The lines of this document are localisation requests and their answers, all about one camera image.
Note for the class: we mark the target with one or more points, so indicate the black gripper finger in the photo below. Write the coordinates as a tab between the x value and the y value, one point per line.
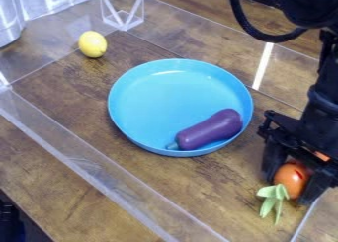
274	157
322	180

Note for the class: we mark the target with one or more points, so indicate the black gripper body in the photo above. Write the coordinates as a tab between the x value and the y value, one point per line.
308	137

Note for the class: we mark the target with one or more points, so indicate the orange toy carrot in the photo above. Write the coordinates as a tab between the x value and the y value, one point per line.
288	182

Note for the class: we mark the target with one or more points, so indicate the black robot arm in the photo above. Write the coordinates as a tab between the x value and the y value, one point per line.
318	14

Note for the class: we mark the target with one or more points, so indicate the blue round tray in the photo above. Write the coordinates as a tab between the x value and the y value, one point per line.
165	95

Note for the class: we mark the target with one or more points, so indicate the purple toy eggplant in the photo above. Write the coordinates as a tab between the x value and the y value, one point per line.
222	126

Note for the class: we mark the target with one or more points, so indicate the yellow toy lemon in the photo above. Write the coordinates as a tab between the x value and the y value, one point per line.
92	44

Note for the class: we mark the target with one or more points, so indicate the grey white curtain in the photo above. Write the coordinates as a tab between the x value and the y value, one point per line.
17	12

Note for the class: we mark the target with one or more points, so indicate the clear acrylic enclosure wall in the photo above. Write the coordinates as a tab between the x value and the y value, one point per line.
88	185

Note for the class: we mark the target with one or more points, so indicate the clear acrylic corner bracket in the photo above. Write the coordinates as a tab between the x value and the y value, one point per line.
120	19

